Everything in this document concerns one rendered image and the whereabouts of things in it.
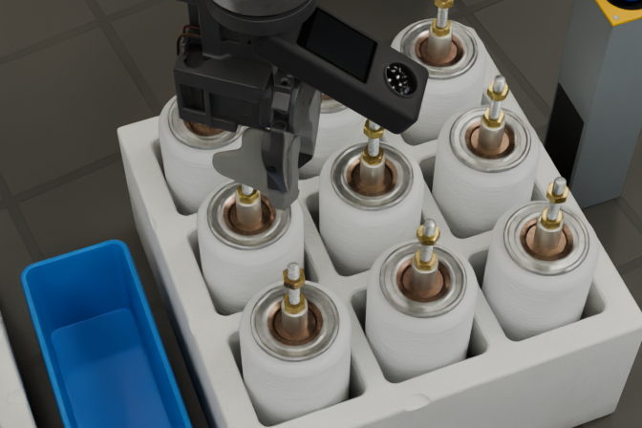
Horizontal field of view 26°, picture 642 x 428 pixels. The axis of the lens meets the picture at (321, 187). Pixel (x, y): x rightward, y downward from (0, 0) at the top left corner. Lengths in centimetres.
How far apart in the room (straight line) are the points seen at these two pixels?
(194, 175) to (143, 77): 39
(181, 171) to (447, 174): 25
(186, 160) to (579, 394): 43
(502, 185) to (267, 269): 23
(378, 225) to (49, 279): 36
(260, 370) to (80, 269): 30
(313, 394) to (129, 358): 32
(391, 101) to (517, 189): 43
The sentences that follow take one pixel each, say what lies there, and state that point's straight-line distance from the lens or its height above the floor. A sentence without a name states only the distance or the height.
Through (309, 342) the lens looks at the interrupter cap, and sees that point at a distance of 117.
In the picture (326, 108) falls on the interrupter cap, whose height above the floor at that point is 25.
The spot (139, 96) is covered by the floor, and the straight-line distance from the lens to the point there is 166.
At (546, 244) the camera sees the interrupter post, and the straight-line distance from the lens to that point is 123.
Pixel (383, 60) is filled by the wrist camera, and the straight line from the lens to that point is 89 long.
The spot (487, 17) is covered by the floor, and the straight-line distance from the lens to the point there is 174.
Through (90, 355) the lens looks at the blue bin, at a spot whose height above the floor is 0.
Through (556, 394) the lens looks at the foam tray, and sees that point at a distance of 134.
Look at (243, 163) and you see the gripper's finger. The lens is 96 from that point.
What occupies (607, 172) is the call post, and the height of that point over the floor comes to 6.
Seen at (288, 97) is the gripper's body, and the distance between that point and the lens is 88.
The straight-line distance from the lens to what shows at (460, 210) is 132.
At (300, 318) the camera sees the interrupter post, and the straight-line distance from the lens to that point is 116.
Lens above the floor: 128
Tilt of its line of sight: 55 degrees down
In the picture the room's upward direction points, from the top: straight up
